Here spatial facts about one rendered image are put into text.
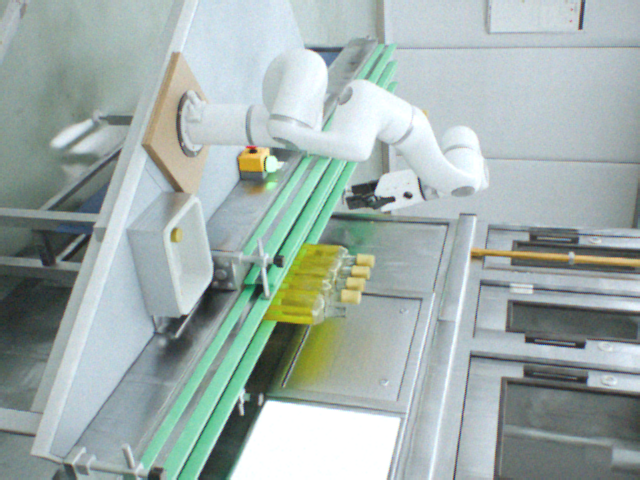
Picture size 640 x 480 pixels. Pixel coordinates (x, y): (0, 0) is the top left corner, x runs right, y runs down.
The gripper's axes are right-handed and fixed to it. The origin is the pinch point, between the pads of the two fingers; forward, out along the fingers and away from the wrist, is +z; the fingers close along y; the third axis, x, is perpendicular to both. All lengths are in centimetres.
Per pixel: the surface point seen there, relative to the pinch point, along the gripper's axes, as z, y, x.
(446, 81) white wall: 92, 592, -159
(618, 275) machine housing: -49, 48, -61
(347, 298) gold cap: 11.8, 1.0, -26.9
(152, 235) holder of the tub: 35.3, -26.0, 11.9
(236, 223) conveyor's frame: 37.1, 9.0, -5.1
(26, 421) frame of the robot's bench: 56, -59, -6
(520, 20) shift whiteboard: 8, 591, -117
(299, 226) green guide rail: 28.6, 24.9, -16.8
